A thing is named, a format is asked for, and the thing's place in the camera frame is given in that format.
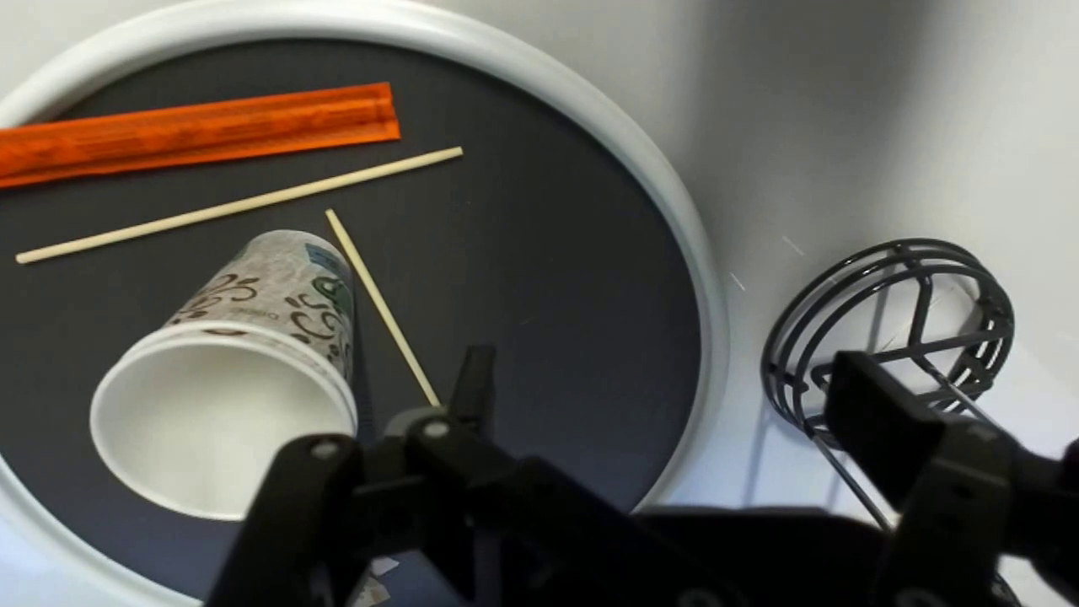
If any printed paper cup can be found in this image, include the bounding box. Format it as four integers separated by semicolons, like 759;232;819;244
87;227;364;526

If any round white-rimmed dark tray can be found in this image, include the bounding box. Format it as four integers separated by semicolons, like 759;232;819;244
0;0;732;607

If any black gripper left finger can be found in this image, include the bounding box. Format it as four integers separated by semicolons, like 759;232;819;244
206;342;616;607

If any black wire paper towel holder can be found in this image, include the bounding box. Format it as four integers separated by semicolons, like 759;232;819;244
759;238;1017;533

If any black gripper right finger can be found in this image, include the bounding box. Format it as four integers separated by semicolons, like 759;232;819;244
822;348;1079;607

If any thin wooden stick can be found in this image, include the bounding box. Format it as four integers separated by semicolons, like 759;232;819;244
12;147;465;269
323;206;445;413

